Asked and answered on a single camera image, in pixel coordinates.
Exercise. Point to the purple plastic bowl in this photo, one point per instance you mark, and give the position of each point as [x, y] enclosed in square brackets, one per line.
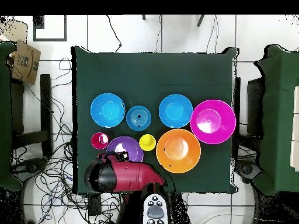
[133, 147]

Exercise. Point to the blue plastic bowl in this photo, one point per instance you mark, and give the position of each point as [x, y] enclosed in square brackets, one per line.
[107, 110]
[175, 111]

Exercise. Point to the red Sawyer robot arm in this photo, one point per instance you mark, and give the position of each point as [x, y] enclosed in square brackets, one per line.
[130, 175]

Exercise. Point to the black computer tower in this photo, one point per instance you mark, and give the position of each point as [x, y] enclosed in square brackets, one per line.
[255, 105]

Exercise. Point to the small teal blue bowl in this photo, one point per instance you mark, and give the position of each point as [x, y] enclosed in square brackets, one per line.
[134, 119]

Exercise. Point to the yellow plastic cup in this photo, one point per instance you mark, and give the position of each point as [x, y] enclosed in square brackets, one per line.
[147, 142]

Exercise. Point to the large orange plastic bowl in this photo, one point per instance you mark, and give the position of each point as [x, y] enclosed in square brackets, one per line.
[178, 151]

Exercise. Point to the dark green tablecloth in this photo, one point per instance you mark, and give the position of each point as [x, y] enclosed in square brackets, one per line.
[151, 74]

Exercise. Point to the red plastic cup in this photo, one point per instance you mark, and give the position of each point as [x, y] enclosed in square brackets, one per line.
[96, 142]

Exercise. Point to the large pink plastic bowl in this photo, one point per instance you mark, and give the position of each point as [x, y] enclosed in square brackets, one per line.
[213, 121]

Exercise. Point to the green cloth covered side table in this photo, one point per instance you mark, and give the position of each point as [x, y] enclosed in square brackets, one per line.
[280, 116]
[4, 116]

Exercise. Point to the printed cardboard box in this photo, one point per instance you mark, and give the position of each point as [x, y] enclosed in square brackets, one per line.
[25, 63]

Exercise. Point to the plain cardboard box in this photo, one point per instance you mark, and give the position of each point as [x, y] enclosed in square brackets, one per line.
[14, 30]

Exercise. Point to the dark wooden stool frame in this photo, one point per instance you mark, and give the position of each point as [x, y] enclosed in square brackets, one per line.
[237, 105]
[45, 105]

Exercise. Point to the black square frame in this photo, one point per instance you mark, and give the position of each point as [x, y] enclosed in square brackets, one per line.
[34, 35]

